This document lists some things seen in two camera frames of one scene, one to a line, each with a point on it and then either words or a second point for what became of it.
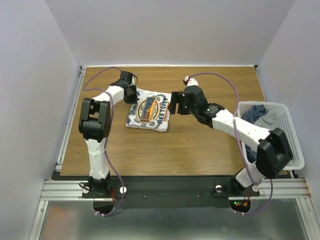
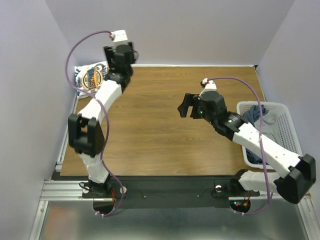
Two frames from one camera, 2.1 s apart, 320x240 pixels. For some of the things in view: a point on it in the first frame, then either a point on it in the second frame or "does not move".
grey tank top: [267, 121] does not move
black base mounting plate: [170, 191] does not move
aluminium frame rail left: [59, 163] does not move
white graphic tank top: [152, 112] -> [88, 77]
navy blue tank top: [251, 114] does not move
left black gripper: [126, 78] -> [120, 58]
